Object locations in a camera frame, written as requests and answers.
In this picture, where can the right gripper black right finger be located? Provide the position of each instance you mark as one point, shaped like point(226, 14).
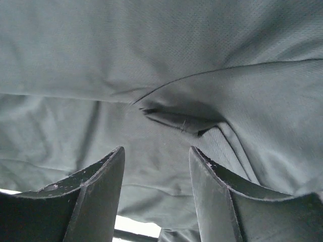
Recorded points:
point(231, 208)

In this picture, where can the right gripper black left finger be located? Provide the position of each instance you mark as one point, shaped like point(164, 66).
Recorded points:
point(81, 207)

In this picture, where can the black t shirt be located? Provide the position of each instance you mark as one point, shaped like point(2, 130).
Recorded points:
point(240, 80)

